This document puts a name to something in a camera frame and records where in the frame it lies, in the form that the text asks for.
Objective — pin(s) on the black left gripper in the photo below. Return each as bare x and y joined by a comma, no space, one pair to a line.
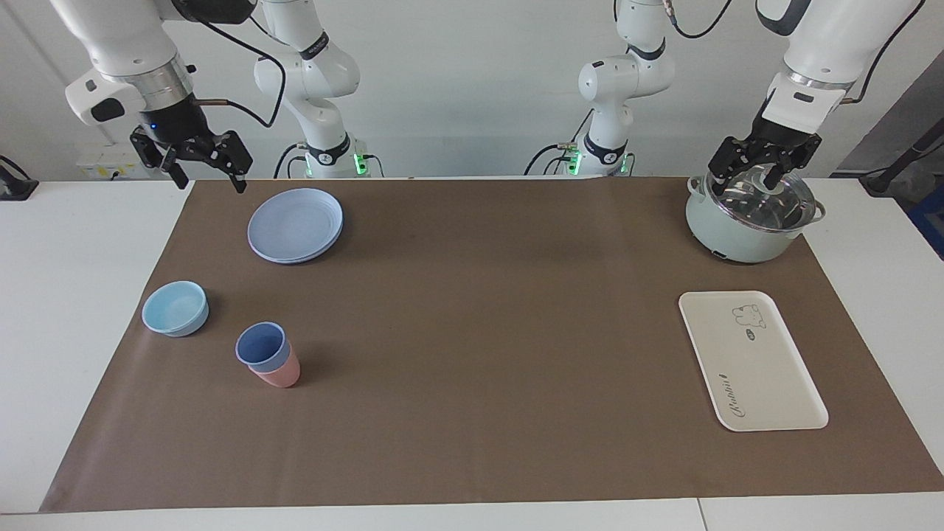
785,140

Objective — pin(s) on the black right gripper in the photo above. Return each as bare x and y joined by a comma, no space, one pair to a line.
177,122

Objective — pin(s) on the blue ribbed cup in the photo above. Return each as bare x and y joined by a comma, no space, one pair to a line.
259,345

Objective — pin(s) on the pink cup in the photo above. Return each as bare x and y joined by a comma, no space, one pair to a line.
280,376

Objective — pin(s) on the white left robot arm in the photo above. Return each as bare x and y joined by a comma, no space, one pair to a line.
826,37

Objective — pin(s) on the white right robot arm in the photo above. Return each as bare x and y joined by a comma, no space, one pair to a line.
118,29

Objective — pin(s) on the cream rabbit print tray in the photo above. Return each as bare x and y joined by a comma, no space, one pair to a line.
752,369

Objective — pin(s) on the glass pot lid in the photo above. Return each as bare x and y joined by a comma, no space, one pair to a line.
759,206

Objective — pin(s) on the pale green cooking pot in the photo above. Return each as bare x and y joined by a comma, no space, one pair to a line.
737,247

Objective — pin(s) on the blue plate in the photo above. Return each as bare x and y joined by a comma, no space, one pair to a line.
295,225

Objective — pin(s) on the black stand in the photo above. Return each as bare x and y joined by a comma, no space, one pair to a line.
896,166

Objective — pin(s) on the light blue bowl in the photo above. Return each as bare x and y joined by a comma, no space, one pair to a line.
175,308

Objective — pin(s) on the black table clamp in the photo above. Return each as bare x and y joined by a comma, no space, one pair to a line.
16,188

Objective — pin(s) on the blue crate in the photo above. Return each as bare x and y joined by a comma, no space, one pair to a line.
931,221

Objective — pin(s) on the brown table mat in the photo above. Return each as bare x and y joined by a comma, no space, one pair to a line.
479,369

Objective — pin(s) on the white wall socket strip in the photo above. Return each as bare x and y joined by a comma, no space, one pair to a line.
103,164

